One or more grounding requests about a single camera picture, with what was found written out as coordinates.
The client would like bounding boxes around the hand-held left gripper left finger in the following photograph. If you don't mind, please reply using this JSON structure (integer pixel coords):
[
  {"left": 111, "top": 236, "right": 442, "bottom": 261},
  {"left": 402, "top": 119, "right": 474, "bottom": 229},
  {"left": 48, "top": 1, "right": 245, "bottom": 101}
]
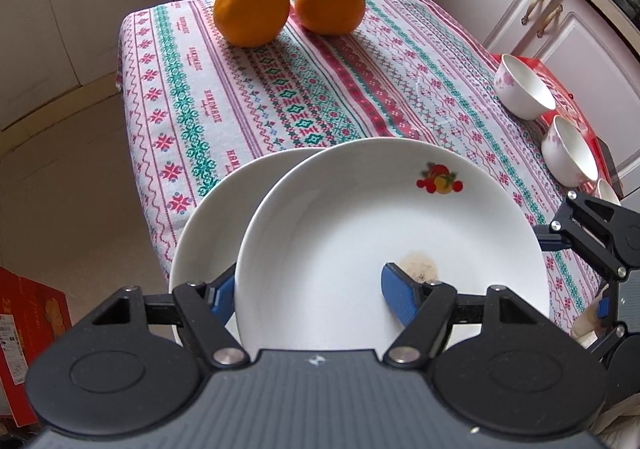
[{"left": 85, "top": 273, "right": 250, "bottom": 370}]

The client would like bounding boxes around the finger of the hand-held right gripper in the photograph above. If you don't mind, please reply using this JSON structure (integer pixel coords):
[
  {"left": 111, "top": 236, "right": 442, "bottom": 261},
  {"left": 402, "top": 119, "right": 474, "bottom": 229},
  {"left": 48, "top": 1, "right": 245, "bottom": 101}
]
[
  {"left": 590, "top": 279, "right": 626, "bottom": 360},
  {"left": 532, "top": 191, "right": 640, "bottom": 280}
]

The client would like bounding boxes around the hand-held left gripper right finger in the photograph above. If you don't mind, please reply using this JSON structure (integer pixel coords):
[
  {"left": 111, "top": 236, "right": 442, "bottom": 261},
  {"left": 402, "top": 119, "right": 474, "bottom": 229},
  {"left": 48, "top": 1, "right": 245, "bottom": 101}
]
[{"left": 381, "top": 263, "right": 551, "bottom": 367}]

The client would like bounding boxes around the white bowl with pink flowers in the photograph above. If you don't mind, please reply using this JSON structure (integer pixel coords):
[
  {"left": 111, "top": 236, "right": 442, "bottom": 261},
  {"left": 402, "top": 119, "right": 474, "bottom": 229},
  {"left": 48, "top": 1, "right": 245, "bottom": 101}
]
[
  {"left": 494, "top": 54, "right": 557, "bottom": 120},
  {"left": 595, "top": 179, "right": 622, "bottom": 206},
  {"left": 541, "top": 115, "right": 600, "bottom": 187}
]

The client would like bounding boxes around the white plate with fruit print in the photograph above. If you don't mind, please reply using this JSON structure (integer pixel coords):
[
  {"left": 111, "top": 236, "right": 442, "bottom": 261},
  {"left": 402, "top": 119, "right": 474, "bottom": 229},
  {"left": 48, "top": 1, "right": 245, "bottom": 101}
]
[
  {"left": 235, "top": 138, "right": 551, "bottom": 360},
  {"left": 169, "top": 148, "right": 326, "bottom": 345}
]

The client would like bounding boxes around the black smartphone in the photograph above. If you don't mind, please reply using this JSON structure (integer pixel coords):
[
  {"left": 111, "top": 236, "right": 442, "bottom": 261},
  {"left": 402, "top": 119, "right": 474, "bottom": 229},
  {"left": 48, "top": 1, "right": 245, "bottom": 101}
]
[{"left": 595, "top": 139, "right": 626, "bottom": 194}]

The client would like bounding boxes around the red cardboard box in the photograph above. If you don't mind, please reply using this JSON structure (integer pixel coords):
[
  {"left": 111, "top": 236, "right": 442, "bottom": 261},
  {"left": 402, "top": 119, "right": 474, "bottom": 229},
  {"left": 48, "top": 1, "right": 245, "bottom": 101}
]
[{"left": 0, "top": 266, "right": 68, "bottom": 430}]

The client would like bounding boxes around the patterned striped tablecloth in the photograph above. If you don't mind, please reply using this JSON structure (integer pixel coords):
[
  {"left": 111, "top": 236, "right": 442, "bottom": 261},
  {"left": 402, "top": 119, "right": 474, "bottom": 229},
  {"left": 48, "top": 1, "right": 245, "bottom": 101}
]
[{"left": 116, "top": 0, "right": 608, "bottom": 335}]

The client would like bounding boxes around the brass cabinet handle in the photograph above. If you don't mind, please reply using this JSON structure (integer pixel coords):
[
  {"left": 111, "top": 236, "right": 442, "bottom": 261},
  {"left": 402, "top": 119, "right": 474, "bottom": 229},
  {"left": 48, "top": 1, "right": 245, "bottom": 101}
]
[
  {"left": 521, "top": 0, "right": 547, "bottom": 26},
  {"left": 537, "top": 4, "right": 563, "bottom": 37}
]

